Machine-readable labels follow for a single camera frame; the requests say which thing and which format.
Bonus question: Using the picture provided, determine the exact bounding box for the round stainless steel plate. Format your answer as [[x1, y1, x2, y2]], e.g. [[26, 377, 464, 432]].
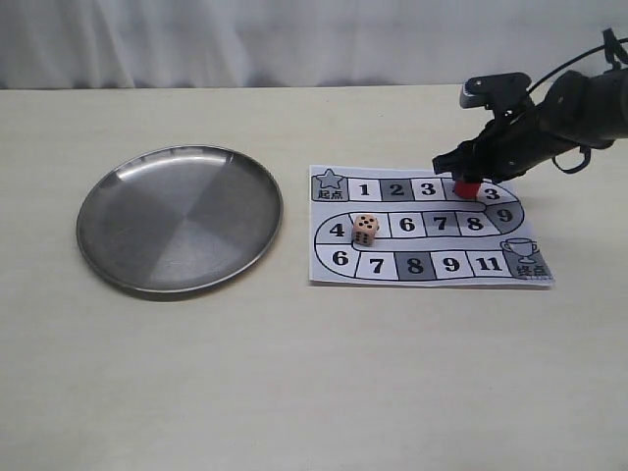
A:
[[76, 145, 284, 300]]

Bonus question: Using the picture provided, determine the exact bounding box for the red cylinder game piece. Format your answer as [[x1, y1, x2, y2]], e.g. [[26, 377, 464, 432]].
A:
[[453, 179, 483, 200]]

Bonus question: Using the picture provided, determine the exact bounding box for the printed paper game board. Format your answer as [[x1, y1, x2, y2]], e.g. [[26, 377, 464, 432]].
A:
[[309, 165, 554, 288]]

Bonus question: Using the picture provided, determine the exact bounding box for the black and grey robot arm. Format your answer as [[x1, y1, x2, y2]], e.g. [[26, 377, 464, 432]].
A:
[[433, 69, 627, 183]]

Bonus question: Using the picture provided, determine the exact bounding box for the wooden die with black pips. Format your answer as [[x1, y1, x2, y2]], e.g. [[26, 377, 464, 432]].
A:
[[351, 214, 380, 246]]

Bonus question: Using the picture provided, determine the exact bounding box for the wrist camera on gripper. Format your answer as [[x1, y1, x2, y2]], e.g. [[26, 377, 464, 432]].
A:
[[459, 72, 532, 111]]

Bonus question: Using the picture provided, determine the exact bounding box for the white curtain backdrop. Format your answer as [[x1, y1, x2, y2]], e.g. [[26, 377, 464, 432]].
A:
[[1, 1, 627, 89]]

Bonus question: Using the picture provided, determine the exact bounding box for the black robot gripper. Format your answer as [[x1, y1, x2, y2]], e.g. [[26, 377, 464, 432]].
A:
[[432, 89, 592, 184]]

